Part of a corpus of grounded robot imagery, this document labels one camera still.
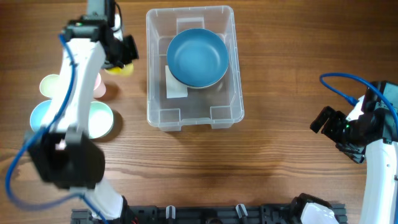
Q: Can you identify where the yellow plastic cup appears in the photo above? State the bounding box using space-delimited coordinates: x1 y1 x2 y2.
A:
105 63 134 77

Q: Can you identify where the pink plastic cup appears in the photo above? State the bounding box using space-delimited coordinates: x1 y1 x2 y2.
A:
93 74 106 98

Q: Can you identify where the mint green bowl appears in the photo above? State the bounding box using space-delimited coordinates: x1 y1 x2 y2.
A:
88 101 114 139

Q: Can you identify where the cream plastic cup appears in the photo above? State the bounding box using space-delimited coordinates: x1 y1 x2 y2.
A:
39 74 62 99

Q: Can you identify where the dark blue deep plate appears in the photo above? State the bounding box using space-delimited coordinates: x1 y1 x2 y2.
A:
167 28 229 70

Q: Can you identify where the light blue plastic bowl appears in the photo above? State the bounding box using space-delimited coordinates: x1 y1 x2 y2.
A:
29 100 52 132

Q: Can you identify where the cream plastic plate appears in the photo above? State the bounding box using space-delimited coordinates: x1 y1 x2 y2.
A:
169 68 228 89

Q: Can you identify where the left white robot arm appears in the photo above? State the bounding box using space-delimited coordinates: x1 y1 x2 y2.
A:
25 21 139 223

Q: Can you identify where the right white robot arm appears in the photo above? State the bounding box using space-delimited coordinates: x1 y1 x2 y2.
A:
310 81 397 224

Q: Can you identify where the clear plastic storage container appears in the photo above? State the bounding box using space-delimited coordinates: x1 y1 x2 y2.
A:
146 6 244 131

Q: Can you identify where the white label sticker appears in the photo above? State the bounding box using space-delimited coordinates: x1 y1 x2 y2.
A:
165 65 188 98

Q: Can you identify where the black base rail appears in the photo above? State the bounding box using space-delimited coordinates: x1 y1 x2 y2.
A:
70 192 348 224

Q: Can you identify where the left blue cable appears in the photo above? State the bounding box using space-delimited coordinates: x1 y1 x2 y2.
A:
4 33 109 224

